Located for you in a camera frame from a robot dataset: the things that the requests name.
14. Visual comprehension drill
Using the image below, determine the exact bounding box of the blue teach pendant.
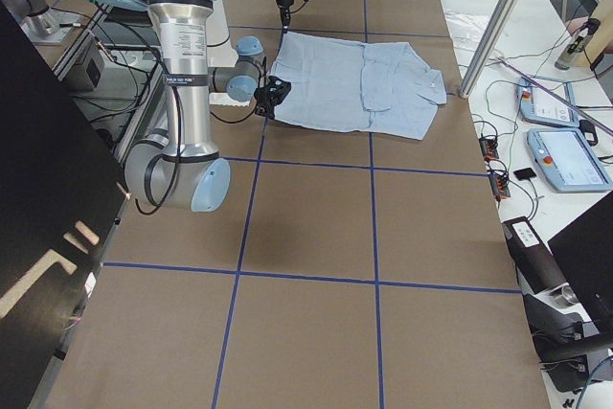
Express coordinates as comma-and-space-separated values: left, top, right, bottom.
517, 76, 579, 128
526, 127, 612, 193

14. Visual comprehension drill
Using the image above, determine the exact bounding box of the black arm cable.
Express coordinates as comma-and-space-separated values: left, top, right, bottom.
85, 1, 269, 216

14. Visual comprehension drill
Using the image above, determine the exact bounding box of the dark equipment cabinet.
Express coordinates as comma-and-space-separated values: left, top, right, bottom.
1, 11, 124, 408

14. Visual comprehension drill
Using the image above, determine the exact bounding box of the orange black connector strip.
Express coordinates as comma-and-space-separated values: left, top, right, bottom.
479, 136, 511, 202

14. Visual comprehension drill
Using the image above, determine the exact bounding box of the long reach grabber tool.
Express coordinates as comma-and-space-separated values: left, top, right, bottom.
492, 55, 613, 137

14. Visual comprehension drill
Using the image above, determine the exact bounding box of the black monitor on stand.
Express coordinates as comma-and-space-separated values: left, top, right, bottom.
541, 193, 612, 362

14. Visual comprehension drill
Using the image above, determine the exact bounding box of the upper blue teach pendant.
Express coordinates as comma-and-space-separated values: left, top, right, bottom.
517, 76, 579, 128

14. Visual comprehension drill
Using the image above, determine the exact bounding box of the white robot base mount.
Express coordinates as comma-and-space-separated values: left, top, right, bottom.
205, 6, 255, 108

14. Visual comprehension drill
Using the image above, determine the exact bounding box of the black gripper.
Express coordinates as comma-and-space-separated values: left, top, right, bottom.
254, 85, 282, 119
276, 0, 294, 34

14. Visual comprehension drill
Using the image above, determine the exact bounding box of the light blue button-up shirt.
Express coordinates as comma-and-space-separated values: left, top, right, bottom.
271, 33, 447, 140

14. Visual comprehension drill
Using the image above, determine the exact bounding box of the spare grey robot arm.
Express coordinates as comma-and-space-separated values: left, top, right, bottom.
1, 0, 68, 45

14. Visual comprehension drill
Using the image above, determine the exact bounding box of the grey aluminium frame post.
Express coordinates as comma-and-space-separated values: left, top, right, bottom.
459, 0, 518, 99

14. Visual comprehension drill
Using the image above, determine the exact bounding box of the black phone on desk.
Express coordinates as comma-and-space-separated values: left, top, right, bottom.
513, 168, 537, 181

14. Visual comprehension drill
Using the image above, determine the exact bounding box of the lower blue teach pendant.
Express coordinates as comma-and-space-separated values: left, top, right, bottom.
526, 127, 612, 193

